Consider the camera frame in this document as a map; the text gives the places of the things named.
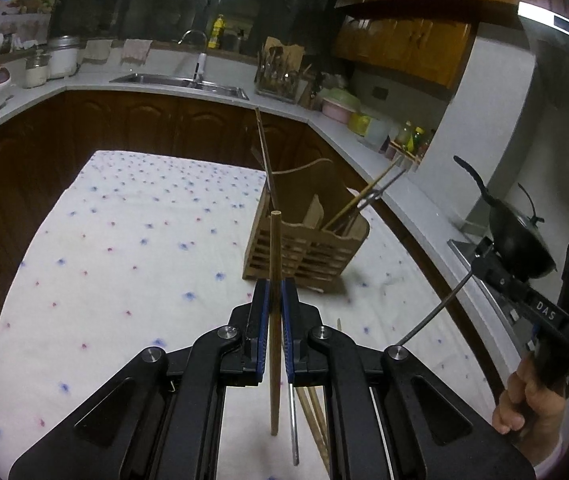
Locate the yellow detergent bottle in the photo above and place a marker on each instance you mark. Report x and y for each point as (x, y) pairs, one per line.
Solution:
(217, 33)

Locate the steel kitchen sink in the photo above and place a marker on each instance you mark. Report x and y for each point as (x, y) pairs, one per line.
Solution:
(178, 82)

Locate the bamboo chopstick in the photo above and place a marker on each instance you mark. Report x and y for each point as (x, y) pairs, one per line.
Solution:
(318, 411)
(260, 122)
(357, 199)
(275, 337)
(322, 447)

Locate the white metal pot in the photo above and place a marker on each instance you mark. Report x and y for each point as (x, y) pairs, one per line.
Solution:
(63, 54)

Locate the upper wooden cabinets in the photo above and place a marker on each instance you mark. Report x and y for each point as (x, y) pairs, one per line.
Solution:
(430, 39)

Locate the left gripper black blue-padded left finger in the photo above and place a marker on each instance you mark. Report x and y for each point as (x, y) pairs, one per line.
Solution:
(160, 416)

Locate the glass jar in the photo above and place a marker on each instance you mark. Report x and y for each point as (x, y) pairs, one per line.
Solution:
(36, 69)

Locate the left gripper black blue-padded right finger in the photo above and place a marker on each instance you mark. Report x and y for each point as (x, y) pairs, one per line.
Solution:
(388, 415)

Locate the lower wooden cabinets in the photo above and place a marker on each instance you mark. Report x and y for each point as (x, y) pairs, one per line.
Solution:
(41, 154)

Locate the seasoning bottles rack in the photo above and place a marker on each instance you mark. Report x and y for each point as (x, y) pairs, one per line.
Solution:
(410, 143)

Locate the pink green lidded bowl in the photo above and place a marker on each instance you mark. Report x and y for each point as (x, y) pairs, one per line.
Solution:
(338, 104)

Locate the black wok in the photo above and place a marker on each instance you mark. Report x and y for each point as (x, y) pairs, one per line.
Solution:
(518, 243)

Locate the person's right hand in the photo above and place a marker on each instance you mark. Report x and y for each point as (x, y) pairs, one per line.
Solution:
(538, 415)

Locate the wooden cabinets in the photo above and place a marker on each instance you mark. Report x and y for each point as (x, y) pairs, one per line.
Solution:
(430, 39)
(41, 154)

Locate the hanging dish cloth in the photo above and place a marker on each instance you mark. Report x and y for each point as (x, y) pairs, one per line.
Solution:
(97, 50)
(136, 51)

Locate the dish drying rack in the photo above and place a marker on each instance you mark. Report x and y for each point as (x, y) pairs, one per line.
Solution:
(279, 70)

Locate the yellow container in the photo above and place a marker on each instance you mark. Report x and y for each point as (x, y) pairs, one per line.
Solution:
(359, 124)

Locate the wooden utensil holder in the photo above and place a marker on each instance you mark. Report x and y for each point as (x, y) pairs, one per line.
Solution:
(309, 197)

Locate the translucent plastic container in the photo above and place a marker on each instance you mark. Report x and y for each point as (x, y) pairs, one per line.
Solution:
(377, 133)

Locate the chrome faucet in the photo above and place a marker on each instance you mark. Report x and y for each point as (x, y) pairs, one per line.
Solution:
(198, 41)

